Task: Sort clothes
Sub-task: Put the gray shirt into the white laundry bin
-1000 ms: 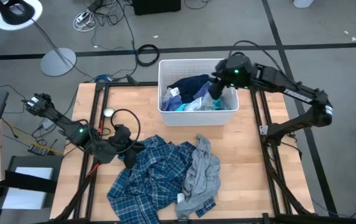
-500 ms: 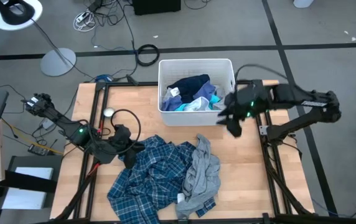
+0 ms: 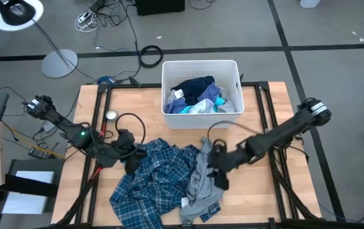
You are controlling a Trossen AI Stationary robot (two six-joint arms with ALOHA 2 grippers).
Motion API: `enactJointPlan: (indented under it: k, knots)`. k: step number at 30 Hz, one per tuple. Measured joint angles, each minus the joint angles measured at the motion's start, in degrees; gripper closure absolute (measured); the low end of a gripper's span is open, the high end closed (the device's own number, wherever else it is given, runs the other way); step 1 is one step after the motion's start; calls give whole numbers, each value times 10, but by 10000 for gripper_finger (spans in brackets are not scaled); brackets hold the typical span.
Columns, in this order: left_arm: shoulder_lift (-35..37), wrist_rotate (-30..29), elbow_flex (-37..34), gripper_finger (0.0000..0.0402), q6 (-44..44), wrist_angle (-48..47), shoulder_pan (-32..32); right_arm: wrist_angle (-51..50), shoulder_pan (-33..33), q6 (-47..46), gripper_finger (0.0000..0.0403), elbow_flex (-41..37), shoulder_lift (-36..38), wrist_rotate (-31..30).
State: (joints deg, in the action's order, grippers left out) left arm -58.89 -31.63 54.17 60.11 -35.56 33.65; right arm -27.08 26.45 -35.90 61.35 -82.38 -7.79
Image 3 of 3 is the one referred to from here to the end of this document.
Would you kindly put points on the navy Puma garment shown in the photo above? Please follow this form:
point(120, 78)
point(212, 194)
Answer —
point(194, 87)

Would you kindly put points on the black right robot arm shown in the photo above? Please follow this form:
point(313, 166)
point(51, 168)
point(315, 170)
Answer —
point(280, 133)

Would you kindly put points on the turquoise garment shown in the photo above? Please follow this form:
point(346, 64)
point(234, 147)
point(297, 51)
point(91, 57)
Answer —
point(219, 101)

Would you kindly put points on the white plastic bin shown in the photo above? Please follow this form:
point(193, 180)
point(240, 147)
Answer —
point(169, 122)

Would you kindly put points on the grey round-base floor stand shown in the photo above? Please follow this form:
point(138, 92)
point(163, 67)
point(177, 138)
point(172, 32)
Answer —
point(59, 63)

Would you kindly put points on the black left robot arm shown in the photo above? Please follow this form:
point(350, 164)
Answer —
point(61, 122)

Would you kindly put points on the grey power adapter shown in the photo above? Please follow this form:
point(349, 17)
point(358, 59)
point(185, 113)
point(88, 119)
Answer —
point(49, 127)

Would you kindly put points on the blue plaid shirt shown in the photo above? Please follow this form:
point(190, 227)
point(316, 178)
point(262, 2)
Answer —
point(156, 181)

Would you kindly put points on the black electronics box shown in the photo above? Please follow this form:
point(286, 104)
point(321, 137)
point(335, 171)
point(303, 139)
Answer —
point(39, 153)

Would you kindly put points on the white power strip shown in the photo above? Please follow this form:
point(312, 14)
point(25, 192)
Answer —
point(85, 17)

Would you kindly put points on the round silver tin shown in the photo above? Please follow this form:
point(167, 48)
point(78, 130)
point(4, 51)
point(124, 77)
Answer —
point(111, 114)

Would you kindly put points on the grey t-shirt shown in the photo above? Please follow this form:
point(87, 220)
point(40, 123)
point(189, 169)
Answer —
point(201, 187)

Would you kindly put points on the black curved object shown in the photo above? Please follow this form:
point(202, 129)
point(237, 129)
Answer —
point(15, 14)

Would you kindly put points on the white rounded object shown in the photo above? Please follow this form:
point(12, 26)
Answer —
point(309, 3)

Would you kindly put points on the black cart with white panels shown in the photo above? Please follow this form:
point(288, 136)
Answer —
point(29, 187)

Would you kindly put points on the black aluminium table frame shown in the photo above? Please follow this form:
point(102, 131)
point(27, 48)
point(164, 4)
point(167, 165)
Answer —
point(296, 223)

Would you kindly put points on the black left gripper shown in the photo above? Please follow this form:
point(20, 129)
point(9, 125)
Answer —
point(123, 141)

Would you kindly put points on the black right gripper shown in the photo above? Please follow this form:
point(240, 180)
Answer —
point(223, 159)

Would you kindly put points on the purple-blue garment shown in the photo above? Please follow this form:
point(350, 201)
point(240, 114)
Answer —
point(212, 92)

